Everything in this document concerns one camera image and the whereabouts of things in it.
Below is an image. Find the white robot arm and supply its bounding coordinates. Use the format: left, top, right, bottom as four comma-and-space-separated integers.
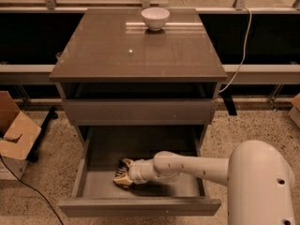
113, 140, 296, 225

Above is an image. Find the white ceramic bowl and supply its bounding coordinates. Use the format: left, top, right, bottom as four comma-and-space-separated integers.
142, 7, 170, 31

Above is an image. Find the grey drawer cabinet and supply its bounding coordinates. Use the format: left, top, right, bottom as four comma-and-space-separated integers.
55, 8, 222, 142

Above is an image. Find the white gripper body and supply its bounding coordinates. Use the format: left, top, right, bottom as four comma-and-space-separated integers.
128, 159, 154, 185

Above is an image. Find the black stand foot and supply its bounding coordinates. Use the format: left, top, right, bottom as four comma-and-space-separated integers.
221, 93, 237, 116
26, 107, 58, 163

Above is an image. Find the black stand foot left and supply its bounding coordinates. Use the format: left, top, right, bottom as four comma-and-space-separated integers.
26, 107, 58, 163

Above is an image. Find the closed grey top drawer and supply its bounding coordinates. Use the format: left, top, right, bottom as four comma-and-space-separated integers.
62, 99, 218, 126

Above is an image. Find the grey metal window rail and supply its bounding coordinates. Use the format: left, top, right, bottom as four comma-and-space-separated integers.
0, 65, 300, 84

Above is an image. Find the cardboard box at right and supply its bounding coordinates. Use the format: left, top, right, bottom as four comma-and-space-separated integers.
289, 93, 300, 128

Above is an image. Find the open cardboard box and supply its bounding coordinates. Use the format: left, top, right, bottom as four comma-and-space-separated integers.
0, 91, 41, 180

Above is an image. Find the open grey middle drawer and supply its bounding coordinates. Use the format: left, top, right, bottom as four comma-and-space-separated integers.
59, 126, 221, 218

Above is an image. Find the black stand foot right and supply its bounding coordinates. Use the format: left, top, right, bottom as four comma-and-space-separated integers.
221, 93, 237, 116

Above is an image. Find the black floor cable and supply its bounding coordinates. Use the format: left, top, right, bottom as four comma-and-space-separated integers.
0, 155, 65, 225

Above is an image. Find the white hanging cable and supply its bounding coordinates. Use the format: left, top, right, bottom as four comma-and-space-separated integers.
218, 7, 253, 95

